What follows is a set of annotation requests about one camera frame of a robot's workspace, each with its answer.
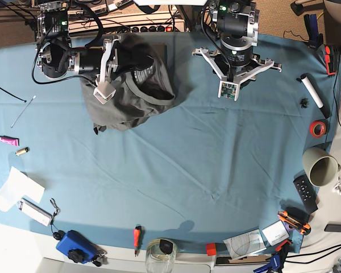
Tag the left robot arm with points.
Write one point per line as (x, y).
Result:
(237, 25)

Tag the white marker black caps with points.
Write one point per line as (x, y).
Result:
(315, 96)

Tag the orange black utility knife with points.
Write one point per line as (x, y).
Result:
(302, 227)

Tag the black cable ties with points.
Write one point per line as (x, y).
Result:
(25, 101)

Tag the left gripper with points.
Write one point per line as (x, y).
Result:
(239, 52)

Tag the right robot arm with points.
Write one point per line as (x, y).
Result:
(55, 54)

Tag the small red cube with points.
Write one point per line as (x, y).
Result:
(211, 249)

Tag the dark grey T-shirt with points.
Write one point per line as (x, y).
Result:
(138, 94)

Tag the blue box with knob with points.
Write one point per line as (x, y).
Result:
(74, 246)

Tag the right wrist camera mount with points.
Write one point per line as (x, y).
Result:
(104, 91)

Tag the pink glue tube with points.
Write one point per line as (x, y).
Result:
(9, 140)

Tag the small black clip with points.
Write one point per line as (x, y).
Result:
(304, 103)

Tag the black power strip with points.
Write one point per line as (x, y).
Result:
(178, 27)

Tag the blue table cloth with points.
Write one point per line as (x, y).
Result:
(201, 172)

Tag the white card packet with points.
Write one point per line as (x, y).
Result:
(275, 233)

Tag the orange black tool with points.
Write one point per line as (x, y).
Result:
(331, 60)

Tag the white paper sheet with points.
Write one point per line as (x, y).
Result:
(31, 188)

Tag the translucent plastic cup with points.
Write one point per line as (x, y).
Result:
(5, 196)

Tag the black power adapter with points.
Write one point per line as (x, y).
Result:
(333, 228)

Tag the white labelled box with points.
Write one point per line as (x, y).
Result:
(34, 212)

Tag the clear glass jar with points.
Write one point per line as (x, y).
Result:
(160, 255)

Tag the orange handled screwdriver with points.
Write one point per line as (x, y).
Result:
(137, 233)

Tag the black remote control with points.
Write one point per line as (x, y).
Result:
(306, 192)

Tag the blue black clamp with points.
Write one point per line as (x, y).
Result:
(276, 262)

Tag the folded paper leaflet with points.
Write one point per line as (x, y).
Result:
(245, 245)

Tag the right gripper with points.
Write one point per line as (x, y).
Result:
(122, 60)

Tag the red tape roll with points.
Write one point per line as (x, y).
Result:
(318, 128)

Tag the beige ceramic mug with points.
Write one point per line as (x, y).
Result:
(320, 167)

